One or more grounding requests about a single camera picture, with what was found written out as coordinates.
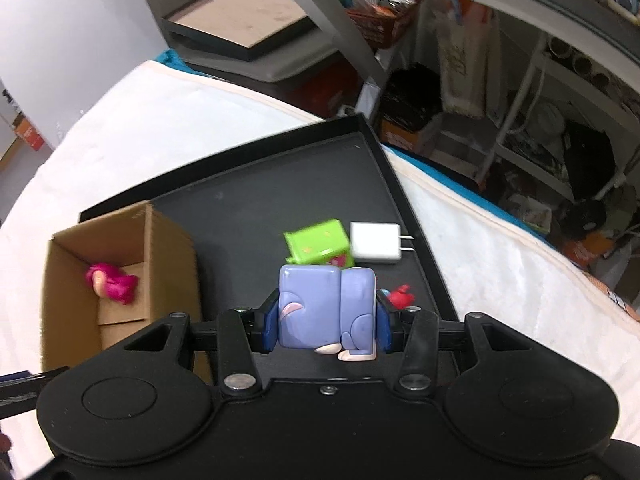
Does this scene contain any brown cardboard box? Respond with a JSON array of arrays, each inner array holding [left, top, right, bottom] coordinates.
[[40, 201, 213, 381]]

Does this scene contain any pink bear toy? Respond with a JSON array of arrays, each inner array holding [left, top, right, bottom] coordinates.
[[85, 262, 139, 306]]

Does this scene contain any black shallow box brown inside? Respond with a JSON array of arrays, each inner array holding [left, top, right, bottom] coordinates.
[[161, 0, 313, 63]]

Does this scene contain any red basket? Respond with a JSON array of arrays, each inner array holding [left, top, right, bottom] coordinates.
[[345, 0, 426, 51]]

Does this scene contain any small red toy figure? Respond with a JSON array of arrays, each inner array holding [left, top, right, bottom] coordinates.
[[378, 284, 416, 309]]

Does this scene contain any white charger plug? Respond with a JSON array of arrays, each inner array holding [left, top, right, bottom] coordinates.
[[349, 221, 416, 265]]

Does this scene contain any white printed plastic bag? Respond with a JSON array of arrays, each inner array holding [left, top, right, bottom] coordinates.
[[435, 5, 501, 118]]

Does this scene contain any orange cardboard box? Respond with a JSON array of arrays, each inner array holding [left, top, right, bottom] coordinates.
[[377, 114, 443, 157]]

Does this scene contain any large black tray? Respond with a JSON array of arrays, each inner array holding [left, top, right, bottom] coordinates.
[[78, 114, 461, 382]]

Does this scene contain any purple cube toy figure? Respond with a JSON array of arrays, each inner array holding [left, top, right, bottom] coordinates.
[[278, 265, 378, 362]]

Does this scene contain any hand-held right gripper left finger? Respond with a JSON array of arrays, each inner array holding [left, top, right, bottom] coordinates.
[[120, 287, 281, 397]]

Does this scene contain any grey desk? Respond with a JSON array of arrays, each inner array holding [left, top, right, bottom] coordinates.
[[255, 0, 640, 131]]

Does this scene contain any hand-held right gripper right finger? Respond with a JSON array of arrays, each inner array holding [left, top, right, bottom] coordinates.
[[375, 291, 544, 397]]

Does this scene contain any small orange box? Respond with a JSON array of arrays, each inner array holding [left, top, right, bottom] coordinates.
[[14, 121, 45, 152]]

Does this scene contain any green cube toy figure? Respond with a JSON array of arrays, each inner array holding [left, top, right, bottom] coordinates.
[[283, 219, 356, 268]]

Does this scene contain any white shelf rack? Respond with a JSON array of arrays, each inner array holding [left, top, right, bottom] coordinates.
[[475, 30, 640, 201]]

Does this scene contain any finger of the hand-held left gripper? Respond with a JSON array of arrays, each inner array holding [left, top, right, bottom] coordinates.
[[0, 367, 68, 418]]

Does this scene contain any grey chair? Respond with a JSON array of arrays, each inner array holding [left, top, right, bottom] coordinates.
[[130, 0, 353, 83]]

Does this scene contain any black bag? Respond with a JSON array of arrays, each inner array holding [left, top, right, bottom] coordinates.
[[382, 64, 443, 136]]

